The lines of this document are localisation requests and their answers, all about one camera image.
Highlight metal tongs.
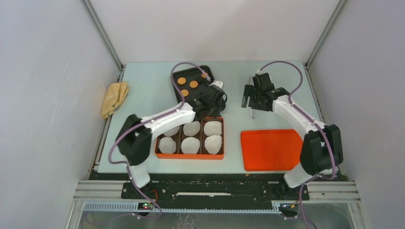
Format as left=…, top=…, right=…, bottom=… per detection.
left=248, top=75, right=257, bottom=120

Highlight black cookie tray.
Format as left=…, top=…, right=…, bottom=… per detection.
left=173, top=65, right=223, bottom=102

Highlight orange compartment box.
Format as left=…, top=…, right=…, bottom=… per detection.
left=155, top=117, right=225, bottom=160

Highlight round orange cookie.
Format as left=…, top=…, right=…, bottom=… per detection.
left=189, top=81, right=199, bottom=89
left=177, top=77, right=187, bottom=85
left=181, top=89, right=190, bottom=97

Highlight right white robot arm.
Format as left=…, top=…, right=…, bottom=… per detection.
left=241, top=72, right=343, bottom=199

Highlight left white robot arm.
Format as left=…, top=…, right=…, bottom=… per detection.
left=110, top=81, right=226, bottom=199

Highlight white paper cup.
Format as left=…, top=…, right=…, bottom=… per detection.
left=163, top=126, right=180, bottom=137
left=183, top=121, right=201, bottom=136
left=181, top=137, right=201, bottom=155
left=203, top=121, right=222, bottom=136
left=159, top=137, right=177, bottom=154
left=204, top=135, right=222, bottom=155

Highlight orange box lid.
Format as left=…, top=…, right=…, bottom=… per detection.
left=240, top=129, right=303, bottom=172

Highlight tan cloth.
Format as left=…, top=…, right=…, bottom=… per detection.
left=100, top=82, right=130, bottom=119

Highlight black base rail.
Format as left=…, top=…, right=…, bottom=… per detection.
left=121, top=174, right=299, bottom=210

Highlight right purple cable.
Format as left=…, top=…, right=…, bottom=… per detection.
left=257, top=61, right=338, bottom=229

